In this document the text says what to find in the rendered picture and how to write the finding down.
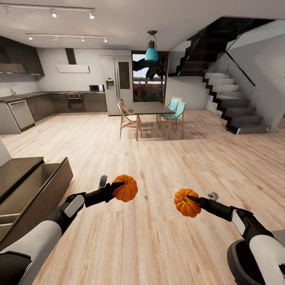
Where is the pumpkin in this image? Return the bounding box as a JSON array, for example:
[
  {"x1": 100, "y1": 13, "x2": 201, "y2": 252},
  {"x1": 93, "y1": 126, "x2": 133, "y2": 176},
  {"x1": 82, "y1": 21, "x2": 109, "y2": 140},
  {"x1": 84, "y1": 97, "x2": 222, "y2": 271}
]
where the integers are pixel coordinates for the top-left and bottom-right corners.
[
  {"x1": 113, "y1": 174, "x2": 138, "y2": 202},
  {"x1": 174, "y1": 188, "x2": 202, "y2": 218}
]

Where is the cauldron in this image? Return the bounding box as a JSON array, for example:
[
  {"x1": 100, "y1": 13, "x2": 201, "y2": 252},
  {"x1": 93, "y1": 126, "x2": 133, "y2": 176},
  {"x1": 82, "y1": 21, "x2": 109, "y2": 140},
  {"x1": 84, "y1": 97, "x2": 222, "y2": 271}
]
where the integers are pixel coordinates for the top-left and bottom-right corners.
[{"x1": 227, "y1": 239, "x2": 266, "y2": 285}]

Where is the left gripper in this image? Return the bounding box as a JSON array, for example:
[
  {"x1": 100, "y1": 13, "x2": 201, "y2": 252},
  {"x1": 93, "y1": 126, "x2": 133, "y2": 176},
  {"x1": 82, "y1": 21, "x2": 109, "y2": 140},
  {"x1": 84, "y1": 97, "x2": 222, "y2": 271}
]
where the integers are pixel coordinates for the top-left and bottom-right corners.
[{"x1": 93, "y1": 182, "x2": 125, "y2": 204}]

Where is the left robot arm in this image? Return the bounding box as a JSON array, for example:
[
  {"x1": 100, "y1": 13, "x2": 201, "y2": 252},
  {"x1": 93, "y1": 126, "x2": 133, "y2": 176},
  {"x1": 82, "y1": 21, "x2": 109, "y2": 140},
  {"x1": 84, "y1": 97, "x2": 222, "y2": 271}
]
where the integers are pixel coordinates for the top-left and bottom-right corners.
[{"x1": 0, "y1": 175, "x2": 125, "y2": 285}]

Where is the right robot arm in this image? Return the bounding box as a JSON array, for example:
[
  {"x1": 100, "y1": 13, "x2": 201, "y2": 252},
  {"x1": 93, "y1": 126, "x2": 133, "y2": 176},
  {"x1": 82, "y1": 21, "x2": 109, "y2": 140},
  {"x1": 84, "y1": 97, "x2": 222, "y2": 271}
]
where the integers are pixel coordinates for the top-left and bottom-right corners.
[{"x1": 187, "y1": 191, "x2": 285, "y2": 285}]

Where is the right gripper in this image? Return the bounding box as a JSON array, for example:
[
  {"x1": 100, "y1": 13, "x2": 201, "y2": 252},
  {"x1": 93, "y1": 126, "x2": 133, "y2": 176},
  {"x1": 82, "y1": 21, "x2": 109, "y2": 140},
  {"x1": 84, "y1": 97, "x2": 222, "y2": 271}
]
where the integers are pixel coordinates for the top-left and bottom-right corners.
[{"x1": 187, "y1": 195, "x2": 222, "y2": 217}]

